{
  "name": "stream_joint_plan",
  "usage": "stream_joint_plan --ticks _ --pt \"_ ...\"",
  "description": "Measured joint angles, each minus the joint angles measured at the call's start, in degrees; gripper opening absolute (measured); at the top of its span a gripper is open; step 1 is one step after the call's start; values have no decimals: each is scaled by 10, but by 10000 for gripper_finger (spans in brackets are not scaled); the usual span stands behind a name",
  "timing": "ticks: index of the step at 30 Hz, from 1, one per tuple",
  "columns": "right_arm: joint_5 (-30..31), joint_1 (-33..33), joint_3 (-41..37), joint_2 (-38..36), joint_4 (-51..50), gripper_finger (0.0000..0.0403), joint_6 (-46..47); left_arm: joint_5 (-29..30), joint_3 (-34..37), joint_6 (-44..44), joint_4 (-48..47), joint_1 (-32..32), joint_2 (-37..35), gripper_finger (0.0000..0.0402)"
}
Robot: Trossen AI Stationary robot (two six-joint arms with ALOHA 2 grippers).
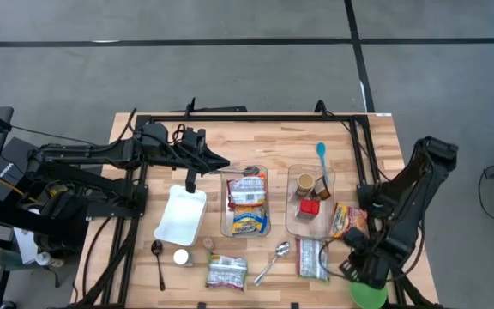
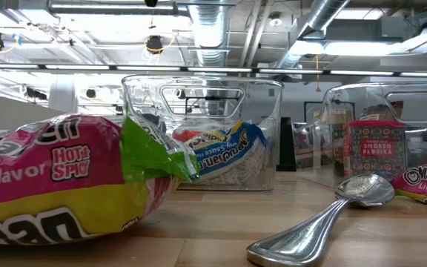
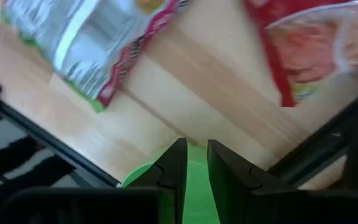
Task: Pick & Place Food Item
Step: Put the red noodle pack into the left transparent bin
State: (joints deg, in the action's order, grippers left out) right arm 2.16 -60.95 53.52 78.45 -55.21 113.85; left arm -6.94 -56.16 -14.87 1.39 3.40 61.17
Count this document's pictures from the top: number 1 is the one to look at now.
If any thick black cable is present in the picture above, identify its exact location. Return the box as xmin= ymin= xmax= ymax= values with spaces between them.
xmin=81 ymin=216 xmax=115 ymax=301

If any white paper sheet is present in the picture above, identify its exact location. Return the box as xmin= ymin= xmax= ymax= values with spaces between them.
xmin=13 ymin=227 xmax=53 ymax=265

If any white rectangular tray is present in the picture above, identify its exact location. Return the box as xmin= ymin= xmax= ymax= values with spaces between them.
xmin=153 ymin=184 xmax=208 ymax=248

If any yellow blue noodle packet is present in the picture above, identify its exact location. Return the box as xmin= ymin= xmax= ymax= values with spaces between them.
xmin=231 ymin=204 xmax=269 ymax=236

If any olive fabric bundle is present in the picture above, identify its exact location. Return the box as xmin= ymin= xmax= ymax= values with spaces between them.
xmin=0 ymin=246 xmax=32 ymax=268

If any thin black cable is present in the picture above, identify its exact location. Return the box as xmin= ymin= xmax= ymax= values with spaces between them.
xmin=10 ymin=125 xmax=85 ymax=146

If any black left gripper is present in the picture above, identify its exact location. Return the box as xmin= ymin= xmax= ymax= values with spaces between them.
xmin=177 ymin=127 xmax=231 ymax=194

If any clear plastic bin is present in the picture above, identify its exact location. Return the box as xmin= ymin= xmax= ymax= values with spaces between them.
xmin=285 ymin=165 xmax=338 ymax=239
xmin=220 ymin=165 xmax=273 ymax=239

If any dark metal spoon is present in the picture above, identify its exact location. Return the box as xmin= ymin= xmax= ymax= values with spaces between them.
xmin=151 ymin=239 xmax=167 ymax=292

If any orange white snack packet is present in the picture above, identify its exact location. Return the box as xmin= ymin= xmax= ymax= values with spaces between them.
xmin=232 ymin=173 xmax=268 ymax=207

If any jar with tan lid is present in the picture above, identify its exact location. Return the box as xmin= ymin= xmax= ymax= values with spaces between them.
xmin=294 ymin=173 xmax=316 ymax=198

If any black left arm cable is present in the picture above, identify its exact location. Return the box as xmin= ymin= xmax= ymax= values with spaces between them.
xmin=124 ymin=107 xmax=214 ymax=173

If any teal plastic spoon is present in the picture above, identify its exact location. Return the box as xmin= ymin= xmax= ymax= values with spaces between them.
xmin=316 ymin=142 xmax=330 ymax=185

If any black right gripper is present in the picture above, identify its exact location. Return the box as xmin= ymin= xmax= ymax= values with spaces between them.
xmin=340 ymin=239 xmax=392 ymax=289

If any green white purple packet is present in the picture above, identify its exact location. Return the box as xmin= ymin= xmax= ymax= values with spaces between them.
xmin=205 ymin=253 xmax=249 ymax=292

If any red green white packet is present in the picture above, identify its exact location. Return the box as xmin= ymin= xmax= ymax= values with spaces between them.
xmin=294 ymin=238 xmax=332 ymax=282

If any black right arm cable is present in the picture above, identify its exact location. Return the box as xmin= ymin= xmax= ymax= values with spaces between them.
xmin=318 ymin=238 xmax=351 ymax=282

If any grey metal spoon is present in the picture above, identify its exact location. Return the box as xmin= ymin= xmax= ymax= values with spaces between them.
xmin=225 ymin=166 xmax=261 ymax=177

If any black bulky equipment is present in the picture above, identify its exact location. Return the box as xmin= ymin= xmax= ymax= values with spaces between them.
xmin=0 ymin=188 xmax=89 ymax=254

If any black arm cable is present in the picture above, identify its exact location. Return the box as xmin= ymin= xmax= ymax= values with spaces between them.
xmin=124 ymin=107 xmax=214 ymax=173
xmin=318 ymin=238 xmax=351 ymax=282

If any shiny silver spoon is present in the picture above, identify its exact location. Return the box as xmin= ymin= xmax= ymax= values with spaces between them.
xmin=253 ymin=241 xmax=292 ymax=288

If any white lid jar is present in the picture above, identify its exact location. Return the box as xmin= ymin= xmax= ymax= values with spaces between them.
xmin=172 ymin=247 xmax=195 ymax=268

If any yellow cable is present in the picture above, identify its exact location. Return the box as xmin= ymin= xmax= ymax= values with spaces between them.
xmin=0 ymin=178 xmax=38 ymax=203

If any red square lid container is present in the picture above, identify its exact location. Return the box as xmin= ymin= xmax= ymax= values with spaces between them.
xmin=296 ymin=198 xmax=321 ymax=222

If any black camera bracket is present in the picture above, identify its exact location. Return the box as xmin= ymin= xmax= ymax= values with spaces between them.
xmin=184 ymin=97 xmax=248 ymax=116

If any black cardboard box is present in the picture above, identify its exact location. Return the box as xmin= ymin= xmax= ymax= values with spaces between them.
xmin=0 ymin=136 xmax=63 ymax=203

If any yellow red noodle packet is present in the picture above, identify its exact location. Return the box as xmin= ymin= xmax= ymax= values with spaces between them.
xmin=330 ymin=202 xmax=371 ymax=241

